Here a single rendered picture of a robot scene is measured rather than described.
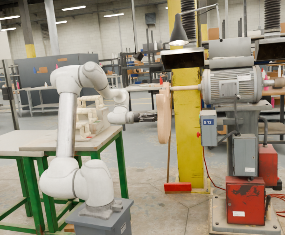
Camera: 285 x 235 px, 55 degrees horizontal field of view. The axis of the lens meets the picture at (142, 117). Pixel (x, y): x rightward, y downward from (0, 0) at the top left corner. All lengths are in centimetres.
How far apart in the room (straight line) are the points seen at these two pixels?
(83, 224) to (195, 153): 183
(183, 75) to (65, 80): 155
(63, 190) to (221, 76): 121
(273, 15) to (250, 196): 120
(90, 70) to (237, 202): 130
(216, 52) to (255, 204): 108
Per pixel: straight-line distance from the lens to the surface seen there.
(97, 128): 221
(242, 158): 194
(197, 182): 320
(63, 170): 153
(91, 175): 144
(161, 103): 183
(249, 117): 197
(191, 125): 298
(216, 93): 193
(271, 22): 208
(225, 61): 194
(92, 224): 149
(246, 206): 207
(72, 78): 164
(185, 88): 202
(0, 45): 333
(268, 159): 207
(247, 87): 191
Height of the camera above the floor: 147
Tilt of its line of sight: 12 degrees down
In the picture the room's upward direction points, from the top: 5 degrees counter-clockwise
